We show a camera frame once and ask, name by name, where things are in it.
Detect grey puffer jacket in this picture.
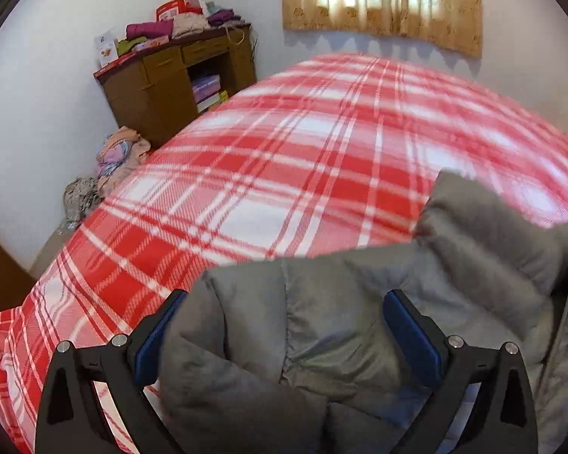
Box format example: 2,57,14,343
159,172,568,453

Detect pink clothes heap on floor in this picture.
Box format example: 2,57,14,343
95,126,151,198

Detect pile of folded clothes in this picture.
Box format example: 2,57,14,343
115,0,242,58

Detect brown wooden door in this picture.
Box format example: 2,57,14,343
0,220,39,318

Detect grey patterned cloth on floor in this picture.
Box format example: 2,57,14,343
62,176,102,229

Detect red white plaid bedspread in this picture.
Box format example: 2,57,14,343
0,53,568,453

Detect brown wooden desk cabinet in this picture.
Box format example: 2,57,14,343
94,23,256,149

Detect white box on desk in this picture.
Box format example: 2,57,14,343
94,31,119,68

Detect tan patterned window curtain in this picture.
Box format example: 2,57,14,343
282,0,483,59

